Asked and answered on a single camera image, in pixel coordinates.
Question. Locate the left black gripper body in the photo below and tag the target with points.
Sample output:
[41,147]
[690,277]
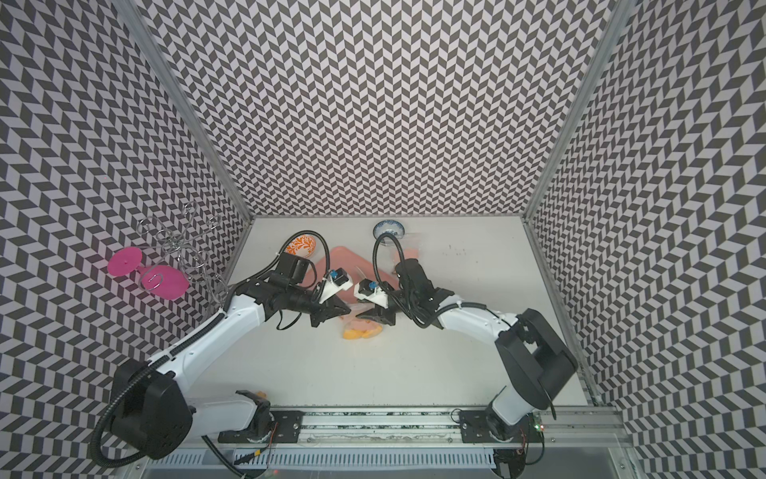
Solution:
[310,300]

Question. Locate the blue patterned small bowl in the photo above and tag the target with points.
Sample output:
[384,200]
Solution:
[385,230]

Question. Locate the pink round disc lower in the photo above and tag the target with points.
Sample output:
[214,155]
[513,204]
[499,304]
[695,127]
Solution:
[164,281]

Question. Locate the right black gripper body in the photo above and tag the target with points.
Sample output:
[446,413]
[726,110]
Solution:
[431,301]

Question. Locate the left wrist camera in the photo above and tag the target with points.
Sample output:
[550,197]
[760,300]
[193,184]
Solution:
[335,281]

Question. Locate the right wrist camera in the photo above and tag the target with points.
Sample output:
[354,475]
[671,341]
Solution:
[368,291]

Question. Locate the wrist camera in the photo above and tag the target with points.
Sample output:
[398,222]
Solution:
[335,281]
[368,291]

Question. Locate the wire spiral stand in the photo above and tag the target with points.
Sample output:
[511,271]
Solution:
[184,246]

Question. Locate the pink plastic tray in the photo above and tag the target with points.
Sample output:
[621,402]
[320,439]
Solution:
[343,258]

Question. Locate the orange patterned small bowl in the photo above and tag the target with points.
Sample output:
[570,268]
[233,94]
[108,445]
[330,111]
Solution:
[302,246]

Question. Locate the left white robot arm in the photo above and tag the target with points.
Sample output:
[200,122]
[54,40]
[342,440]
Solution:
[151,411]

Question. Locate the pink round disc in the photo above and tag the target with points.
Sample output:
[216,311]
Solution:
[164,281]
[125,261]

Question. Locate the clear resealable bag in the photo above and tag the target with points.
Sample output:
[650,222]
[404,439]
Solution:
[356,308]
[411,245]

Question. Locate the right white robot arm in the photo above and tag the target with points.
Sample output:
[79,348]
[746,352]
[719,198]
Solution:
[537,361]

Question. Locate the metal base rail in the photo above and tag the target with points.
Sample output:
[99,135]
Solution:
[396,438]

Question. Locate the pink round disc upper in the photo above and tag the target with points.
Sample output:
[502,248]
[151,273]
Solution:
[125,261]

